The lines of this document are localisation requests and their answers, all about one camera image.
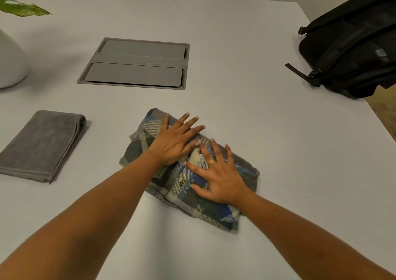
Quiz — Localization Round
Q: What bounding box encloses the person's right hand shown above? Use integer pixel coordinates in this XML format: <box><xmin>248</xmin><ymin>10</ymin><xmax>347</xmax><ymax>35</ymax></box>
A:
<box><xmin>183</xmin><ymin>138</ymin><xmax>252</xmax><ymax>208</ymax></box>

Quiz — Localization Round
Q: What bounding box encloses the person's left hand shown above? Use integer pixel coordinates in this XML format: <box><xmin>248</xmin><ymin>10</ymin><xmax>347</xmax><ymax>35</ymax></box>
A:
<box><xmin>147</xmin><ymin>112</ymin><xmax>206</xmax><ymax>168</ymax></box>

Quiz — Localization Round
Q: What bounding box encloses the plaid flannel shirt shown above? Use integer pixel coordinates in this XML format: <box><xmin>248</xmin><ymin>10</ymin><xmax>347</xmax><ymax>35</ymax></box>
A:
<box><xmin>119</xmin><ymin>108</ymin><xmax>261</xmax><ymax>233</ymax></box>

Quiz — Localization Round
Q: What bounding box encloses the grey towel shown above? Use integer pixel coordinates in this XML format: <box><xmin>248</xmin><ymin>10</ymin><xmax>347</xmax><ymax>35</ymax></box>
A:
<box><xmin>0</xmin><ymin>110</ymin><xmax>87</xmax><ymax>184</ymax></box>

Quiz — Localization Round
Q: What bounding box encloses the black backpack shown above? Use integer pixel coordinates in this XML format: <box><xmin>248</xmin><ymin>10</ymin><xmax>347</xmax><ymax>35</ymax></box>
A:
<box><xmin>284</xmin><ymin>0</ymin><xmax>396</xmax><ymax>99</ymax></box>

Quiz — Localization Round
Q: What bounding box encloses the person's right forearm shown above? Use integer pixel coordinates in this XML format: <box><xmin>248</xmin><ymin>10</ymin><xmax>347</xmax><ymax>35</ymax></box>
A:
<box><xmin>236</xmin><ymin>189</ymin><xmax>396</xmax><ymax>280</ymax></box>

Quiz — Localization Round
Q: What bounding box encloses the person's left forearm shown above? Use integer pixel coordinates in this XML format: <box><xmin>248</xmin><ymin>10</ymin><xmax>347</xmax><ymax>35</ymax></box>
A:
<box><xmin>0</xmin><ymin>151</ymin><xmax>161</xmax><ymax>280</ymax></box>

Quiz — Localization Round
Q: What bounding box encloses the white round plant pot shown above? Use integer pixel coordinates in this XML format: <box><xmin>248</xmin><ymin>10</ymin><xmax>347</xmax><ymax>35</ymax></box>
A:
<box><xmin>0</xmin><ymin>28</ymin><xmax>30</xmax><ymax>89</ymax></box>

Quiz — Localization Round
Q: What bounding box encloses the grey table cable box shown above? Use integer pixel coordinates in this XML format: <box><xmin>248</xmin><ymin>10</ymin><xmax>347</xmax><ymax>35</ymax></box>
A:
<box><xmin>76</xmin><ymin>37</ymin><xmax>191</xmax><ymax>91</ymax></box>

